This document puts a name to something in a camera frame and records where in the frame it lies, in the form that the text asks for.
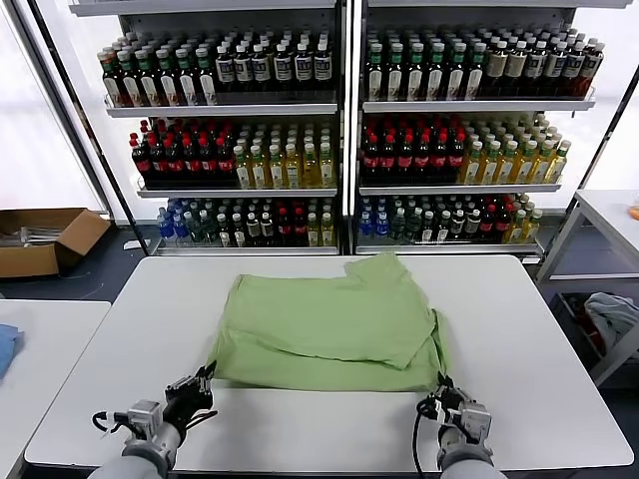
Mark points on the grey frame side table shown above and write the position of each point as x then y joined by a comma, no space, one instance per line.
604,204

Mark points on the grey crumpled cloth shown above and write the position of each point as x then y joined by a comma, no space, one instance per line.
611,314

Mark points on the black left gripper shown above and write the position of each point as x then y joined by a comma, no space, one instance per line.
187,404

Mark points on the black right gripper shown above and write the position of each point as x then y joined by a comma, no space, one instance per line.
449,405

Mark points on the orange packaged item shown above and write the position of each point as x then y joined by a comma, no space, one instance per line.
635,212

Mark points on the light green polo shirt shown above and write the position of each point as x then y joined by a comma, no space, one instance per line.
324,329

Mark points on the dark storage crate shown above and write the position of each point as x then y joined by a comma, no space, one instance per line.
574,312

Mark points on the brown cardboard box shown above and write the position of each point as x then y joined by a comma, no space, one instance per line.
30,262

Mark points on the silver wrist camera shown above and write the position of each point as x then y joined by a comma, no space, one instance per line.
145,413
474,423

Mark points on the dark bottle blue-white label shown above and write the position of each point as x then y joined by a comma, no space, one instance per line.
303,65
261,66
243,67
574,62
591,62
554,64
282,66
323,64
224,67
535,64

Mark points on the red cloth item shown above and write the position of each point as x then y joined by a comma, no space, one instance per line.
593,332

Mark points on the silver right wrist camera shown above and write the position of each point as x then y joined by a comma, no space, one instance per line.
474,423

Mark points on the blue folded cloth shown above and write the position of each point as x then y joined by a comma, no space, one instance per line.
7,349

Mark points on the grey metal shelf rack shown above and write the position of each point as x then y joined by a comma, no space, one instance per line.
474,106
224,109

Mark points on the dark green drink bottle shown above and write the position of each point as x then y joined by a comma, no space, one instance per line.
413,225
208,229
195,229
398,224

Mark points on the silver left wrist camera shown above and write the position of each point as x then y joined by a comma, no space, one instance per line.
145,413

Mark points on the dark bottle beige label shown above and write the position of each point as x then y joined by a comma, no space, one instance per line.
496,65
516,64

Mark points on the silver metal rods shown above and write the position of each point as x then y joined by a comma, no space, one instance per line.
30,233

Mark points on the dark tea bottle white label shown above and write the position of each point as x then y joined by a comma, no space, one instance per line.
149,82
436,75
188,82
415,75
111,80
131,82
206,82
375,75
169,82
455,75
395,75
474,75

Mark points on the small dark bottle pale label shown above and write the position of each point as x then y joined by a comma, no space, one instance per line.
458,224
472,223
266,229
253,230

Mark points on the small dark drink bottle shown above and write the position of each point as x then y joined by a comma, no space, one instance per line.
239,230
224,230
428,227
443,227

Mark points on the cola bottle red cap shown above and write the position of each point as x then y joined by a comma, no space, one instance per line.
158,162
207,162
299,227
371,159
423,159
503,222
191,162
141,162
174,162
455,157
284,227
405,159
388,159
224,160
488,222
439,158

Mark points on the blue drink bottle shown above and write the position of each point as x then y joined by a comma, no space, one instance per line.
180,229
165,227
366,227
382,227

